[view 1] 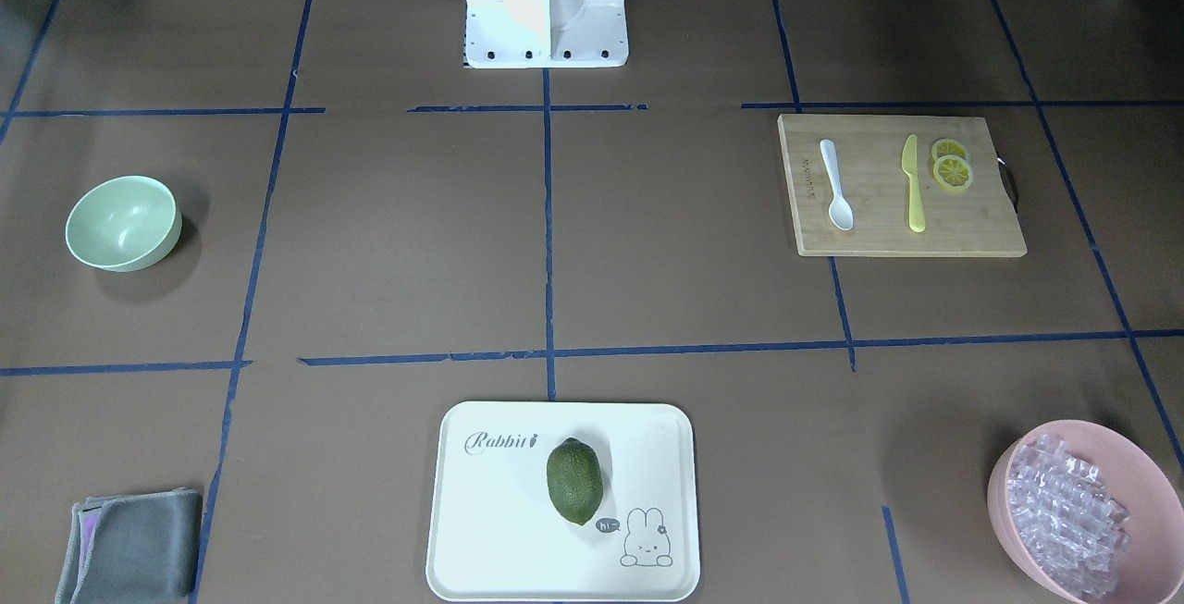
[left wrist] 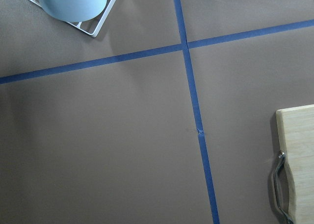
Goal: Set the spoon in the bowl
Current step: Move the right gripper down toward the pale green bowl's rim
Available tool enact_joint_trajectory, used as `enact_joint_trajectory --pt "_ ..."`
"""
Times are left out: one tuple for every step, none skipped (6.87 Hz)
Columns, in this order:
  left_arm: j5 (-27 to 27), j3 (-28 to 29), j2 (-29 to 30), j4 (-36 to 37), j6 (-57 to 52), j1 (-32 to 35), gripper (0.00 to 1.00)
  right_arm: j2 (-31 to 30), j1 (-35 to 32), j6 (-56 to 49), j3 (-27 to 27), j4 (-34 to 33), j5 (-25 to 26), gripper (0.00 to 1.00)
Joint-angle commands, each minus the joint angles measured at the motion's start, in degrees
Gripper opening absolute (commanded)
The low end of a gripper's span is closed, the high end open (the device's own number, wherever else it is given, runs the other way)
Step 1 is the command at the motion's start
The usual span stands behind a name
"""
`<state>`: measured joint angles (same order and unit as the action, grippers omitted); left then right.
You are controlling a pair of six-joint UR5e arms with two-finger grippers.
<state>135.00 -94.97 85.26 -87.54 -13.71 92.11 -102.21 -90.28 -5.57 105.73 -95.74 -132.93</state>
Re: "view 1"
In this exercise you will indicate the light green bowl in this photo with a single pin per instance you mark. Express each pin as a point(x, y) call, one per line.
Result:
point(124, 224)

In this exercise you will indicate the white plastic spoon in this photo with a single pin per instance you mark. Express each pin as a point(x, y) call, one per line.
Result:
point(839, 211)

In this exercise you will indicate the pink bowl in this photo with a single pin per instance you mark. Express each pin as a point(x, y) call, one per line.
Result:
point(1152, 567)

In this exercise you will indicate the folded grey cloth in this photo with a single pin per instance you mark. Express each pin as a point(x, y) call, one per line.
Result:
point(132, 548)

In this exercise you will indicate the bamboo cutting board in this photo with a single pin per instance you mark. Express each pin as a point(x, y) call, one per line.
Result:
point(979, 222)

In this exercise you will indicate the upper lemon slice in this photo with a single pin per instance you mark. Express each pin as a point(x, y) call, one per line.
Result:
point(949, 147)

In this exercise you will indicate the white rabbit tray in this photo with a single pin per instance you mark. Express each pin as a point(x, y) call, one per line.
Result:
point(495, 536)

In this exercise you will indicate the yellow plastic knife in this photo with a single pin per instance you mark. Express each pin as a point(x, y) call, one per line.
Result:
point(915, 216)

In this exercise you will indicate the green avocado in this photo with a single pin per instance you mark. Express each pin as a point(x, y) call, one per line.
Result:
point(574, 481)

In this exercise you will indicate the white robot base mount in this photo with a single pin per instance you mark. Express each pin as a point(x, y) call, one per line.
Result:
point(520, 34)

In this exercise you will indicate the clear ice cubes pile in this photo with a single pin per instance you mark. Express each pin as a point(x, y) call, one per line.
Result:
point(1066, 517)

